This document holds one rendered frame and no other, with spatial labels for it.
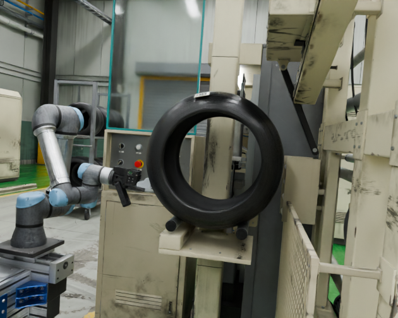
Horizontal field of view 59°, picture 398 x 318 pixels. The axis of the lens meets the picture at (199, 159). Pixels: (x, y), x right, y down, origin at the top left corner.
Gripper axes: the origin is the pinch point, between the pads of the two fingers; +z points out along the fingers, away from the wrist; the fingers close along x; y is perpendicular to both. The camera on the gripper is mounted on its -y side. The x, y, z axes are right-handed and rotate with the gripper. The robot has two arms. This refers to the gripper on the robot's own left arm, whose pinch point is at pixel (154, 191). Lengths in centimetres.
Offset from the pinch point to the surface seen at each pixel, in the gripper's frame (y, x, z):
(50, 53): 186, 908, -678
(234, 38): 76, 25, 18
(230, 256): -16.4, -10.5, 37.5
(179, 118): 32.7, -11.8, 7.8
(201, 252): -17.7, -10.3, 26.3
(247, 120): 37, -12, 34
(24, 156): -160, 870, -689
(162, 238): -15.5, -12.1, 10.0
